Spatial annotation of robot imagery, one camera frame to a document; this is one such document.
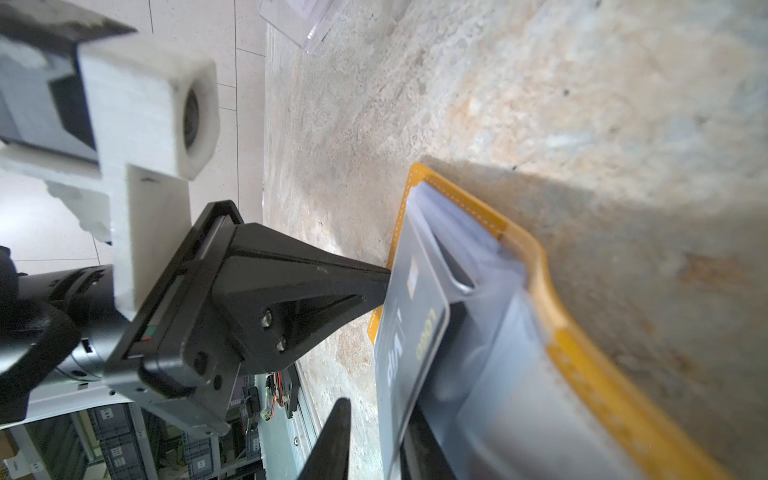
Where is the clear acrylic card stand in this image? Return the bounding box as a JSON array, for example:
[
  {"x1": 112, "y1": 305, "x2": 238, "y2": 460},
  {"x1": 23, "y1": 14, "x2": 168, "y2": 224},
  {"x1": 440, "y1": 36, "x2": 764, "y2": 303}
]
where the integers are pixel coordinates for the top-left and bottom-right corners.
[{"x1": 258, "y1": 0, "x2": 349, "y2": 54}]

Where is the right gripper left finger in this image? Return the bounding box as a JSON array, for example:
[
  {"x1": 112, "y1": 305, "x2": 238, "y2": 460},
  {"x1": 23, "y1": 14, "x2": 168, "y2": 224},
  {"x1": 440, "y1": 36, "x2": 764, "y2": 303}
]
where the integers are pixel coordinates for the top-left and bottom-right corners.
[{"x1": 297, "y1": 397, "x2": 352, "y2": 480}]

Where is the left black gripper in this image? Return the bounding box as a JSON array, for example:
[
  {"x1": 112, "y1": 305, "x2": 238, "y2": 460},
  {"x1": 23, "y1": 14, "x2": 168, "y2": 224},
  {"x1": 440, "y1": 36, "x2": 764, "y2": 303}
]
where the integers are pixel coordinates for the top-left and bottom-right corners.
[{"x1": 1, "y1": 200, "x2": 390, "y2": 438}]

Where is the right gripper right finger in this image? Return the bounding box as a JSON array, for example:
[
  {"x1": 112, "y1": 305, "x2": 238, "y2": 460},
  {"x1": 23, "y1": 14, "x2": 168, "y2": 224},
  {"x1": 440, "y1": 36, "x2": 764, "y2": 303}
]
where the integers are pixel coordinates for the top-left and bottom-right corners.
[{"x1": 400, "y1": 413, "x2": 455, "y2": 480}]

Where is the yellow leather card holder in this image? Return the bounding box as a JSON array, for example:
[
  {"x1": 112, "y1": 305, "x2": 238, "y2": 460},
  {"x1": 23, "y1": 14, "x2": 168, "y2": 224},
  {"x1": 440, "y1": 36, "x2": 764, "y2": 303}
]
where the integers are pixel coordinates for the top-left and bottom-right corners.
[{"x1": 388, "y1": 163, "x2": 726, "y2": 479}]

